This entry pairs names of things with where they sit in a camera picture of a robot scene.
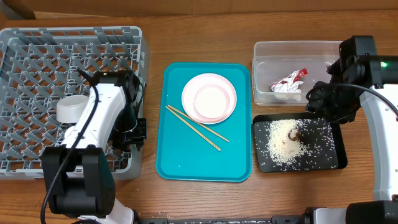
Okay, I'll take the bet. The red snack wrapper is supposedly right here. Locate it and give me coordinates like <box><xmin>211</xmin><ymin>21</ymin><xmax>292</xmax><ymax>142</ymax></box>
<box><xmin>269</xmin><ymin>68</ymin><xmax>308</xmax><ymax>88</ymax></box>

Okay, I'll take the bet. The white napkin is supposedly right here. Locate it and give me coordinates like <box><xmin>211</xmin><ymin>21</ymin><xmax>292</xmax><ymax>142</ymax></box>
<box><xmin>271</xmin><ymin>81</ymin><xmax>303</xmax><ymax>93</ymax></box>

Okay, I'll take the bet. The brown food scrap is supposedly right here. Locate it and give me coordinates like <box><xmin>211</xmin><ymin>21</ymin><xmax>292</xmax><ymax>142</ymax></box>
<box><xmin>287</xmin><ymin>129</ymin><xmax>300</xmax><ymax>141</ymax></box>

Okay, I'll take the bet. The grey bowl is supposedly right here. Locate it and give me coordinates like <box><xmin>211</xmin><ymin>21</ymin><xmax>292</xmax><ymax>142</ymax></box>
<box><xmin>56</xmin><ymin>95</ymin><xmax>88</xmax><ymax>124</ymax></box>

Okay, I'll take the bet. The wooden chopstick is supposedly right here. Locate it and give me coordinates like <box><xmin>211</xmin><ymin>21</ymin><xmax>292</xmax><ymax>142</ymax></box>
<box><xmin>166</xmin><ymin>106</ymin><xmax>221</xmax><ymax>152</ymax></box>
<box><xmin>166</xmin><ymin>105</ymin><xmax>229</xmax><ymax>142</ymax></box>

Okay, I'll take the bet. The white rice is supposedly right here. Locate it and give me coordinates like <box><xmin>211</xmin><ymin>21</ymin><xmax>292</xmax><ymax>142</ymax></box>
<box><xmin>259</xmin><ymin>118</ymin><xmax>338</xmax><ymax>170</ymax></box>

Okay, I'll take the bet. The large white plate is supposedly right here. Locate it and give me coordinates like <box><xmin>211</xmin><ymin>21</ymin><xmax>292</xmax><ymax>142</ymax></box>
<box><xmin>182</xmin><ymin>73</ymin><xmax>237</xmax><ymax>124</ymax></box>

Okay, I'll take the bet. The pink small bowl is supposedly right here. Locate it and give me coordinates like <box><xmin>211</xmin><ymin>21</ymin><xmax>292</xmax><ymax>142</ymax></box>
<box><xmin>193</xmin><ymin>85</ymin><xmax>230</xmax><ymax>119</ymax></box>

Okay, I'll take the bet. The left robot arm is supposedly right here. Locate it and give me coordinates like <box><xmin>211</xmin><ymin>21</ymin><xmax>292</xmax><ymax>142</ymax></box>
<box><xmin>40</xmin><ymin>70</ymin><xmax>147</xmax><ymax>223</ymax></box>

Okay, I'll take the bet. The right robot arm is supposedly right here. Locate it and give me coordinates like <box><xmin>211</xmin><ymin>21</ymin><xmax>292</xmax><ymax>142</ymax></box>
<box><xmin>304</xmin><ymin>35</ymin><xmax>397</xmax><ymax>223</ymax></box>

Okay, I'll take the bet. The black waste tray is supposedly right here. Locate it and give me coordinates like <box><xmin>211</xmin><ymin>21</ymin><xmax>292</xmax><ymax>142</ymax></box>
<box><xmin>252</xmin><ymin>111</ymin><xmax>348</xmax><ymax>174</ymax></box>

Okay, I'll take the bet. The grey dishwasher rack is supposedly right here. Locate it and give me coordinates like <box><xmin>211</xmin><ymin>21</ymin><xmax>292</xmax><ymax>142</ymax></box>
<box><xmin>1</xmin><ymin>26</ymin><xmax>150</xmax><ymax>180</ymax></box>

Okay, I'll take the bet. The teal plastic tray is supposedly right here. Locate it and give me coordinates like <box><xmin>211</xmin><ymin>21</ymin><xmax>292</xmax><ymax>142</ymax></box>
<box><xmin>155</xmin><ymin>62</ymin><xmax>252</xmax><ymax>182</ymax></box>

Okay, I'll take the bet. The clear plastic bin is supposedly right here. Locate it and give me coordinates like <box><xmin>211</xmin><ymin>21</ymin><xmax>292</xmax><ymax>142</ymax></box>
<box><xmin>252</xmin><ymin>40</ymin><xmax>340</xmax><ymax>106</ymax></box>

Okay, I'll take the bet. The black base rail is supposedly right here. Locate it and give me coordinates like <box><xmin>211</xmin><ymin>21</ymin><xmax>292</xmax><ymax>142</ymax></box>
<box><xmin>133</xmin><ymin>213</ymin><xmax>314</xmax><ymax>224</ymax></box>

